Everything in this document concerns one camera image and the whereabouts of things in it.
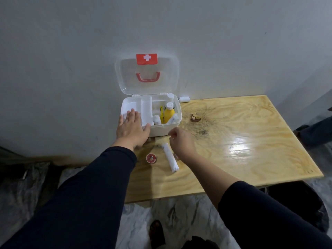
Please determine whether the person's left hand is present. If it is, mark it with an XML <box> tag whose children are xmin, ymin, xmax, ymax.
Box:
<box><xmin>116</xmin><ymin>109</ymin><xmax>151</xmax><ymax>151</ymax></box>

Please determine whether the person's right hand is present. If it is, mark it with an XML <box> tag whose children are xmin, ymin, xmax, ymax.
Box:
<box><xmin>168</xmin><ymin>127</ymin><xmax>198</xmax><ymax>163</ymax></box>

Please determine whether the yellow bottle with white cap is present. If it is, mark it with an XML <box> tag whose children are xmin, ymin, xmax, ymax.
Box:
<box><xmin>163</xmin><ymin>102</ymin><xmax>176</xmax><ymax>124</ymax></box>

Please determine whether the white first aid box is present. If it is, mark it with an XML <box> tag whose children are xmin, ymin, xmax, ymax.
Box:
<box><xmin>114</xmin><ymin>54</ymin><xmax>182</xmax><ymax>138</ymax></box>

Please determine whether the person's right forearm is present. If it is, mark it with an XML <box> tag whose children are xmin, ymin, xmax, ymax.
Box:
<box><xmin>183</xmin><ymin>153</ymin><xmax>332</xmax><ymax>249</ymax></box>

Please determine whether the person's left forearm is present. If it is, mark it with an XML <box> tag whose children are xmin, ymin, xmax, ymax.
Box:
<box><xmin>0</xmin><ymin>142</ymin><xmax>137</xmax><ymax>249</ymax></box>

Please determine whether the person's left sandal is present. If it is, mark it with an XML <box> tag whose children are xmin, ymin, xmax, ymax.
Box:
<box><xmin>149</xmin><ymin>220</ymin><xmax>166</xmax><ymax>249</ymax></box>

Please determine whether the wooden table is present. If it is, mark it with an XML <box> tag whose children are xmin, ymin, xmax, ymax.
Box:
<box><xmin>124</xmin><ymin>94</ymin><xmax>324</xmax><ymax>204</ymax></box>

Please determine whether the black bag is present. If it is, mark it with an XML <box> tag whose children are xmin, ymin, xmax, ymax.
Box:
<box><xmin>264</xmin><ymin>180</ymin><xmax>330</xmax><ymax>232</ymax></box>

